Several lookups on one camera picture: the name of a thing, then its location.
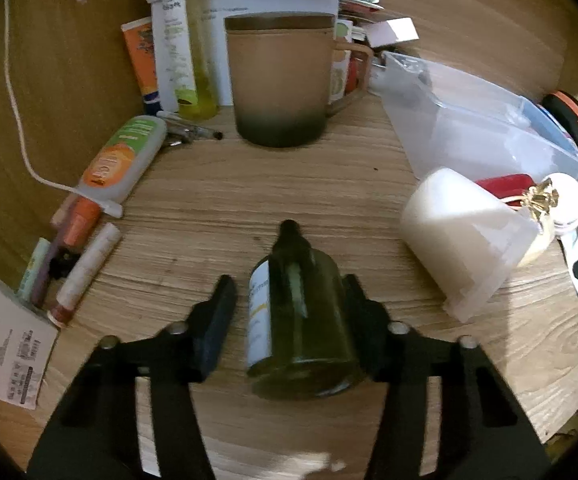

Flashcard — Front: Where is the green glass dropper bottle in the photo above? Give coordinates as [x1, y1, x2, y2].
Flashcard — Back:
[246, 220, 365, 401]

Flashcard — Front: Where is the clear plastic storage bin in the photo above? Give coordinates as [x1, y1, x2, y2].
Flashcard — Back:
[381, 51, 578, 183]

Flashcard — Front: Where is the white round case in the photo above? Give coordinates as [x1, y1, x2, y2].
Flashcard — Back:
[539, 172, 578, 236]

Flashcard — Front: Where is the black orange zip pouch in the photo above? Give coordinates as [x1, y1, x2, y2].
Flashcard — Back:
[542, 90, 578, 161]

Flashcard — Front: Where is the wooden desktop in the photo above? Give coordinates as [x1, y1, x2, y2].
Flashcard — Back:
[0, 0, 578, 480]

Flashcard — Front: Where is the orange lipstick tube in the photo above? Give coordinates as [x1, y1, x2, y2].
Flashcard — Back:
[51, 195, 102, 248]

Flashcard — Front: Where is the pale green small tube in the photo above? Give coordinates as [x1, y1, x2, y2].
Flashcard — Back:
[16, 237, 52, 301]

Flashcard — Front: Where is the pile of small packets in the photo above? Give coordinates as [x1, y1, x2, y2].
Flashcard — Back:
[336, 0, 385, 106]

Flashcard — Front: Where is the white plastic cup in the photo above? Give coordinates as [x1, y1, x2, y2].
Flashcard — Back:
[400, 167, 540, 323]

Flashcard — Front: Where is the white lip balm stick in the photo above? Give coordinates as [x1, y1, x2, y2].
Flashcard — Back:
[46, 222, 121, 328]

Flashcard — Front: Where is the black binder clip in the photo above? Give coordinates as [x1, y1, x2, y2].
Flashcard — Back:
[51, 250, 82, 278]

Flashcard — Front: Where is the cream plastic bottle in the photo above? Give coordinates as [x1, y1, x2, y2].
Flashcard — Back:
[519, 215, 555, 267]

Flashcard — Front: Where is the clear ballpoint pen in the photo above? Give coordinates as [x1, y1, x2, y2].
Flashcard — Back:
[156, 110, 224, 140]

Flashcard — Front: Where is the printed paper receipt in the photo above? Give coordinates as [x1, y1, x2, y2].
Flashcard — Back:
[0, 265, 60, 411]

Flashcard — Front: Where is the white green-print tube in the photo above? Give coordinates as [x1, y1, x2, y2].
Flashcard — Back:
[150, 0, 197, 111]

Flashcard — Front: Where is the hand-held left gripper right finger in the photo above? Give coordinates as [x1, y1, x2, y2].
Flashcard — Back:
[341, 274, 555, 480]

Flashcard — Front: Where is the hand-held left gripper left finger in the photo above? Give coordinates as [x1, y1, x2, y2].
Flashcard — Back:
[26, 275, 240, 480]

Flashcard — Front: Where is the brown ceramic mug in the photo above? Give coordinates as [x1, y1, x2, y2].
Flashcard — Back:
[224, 12, 375, 148]

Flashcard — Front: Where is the white cable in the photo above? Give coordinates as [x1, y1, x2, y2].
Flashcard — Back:
[1, 0, 77, 193]

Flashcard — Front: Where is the yellow liquid bottle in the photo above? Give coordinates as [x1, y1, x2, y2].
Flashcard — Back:
[161, 0, 220, 121]

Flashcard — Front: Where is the white orange-label tube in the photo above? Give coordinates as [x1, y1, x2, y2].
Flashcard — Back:
[74, 115, 168, 218]

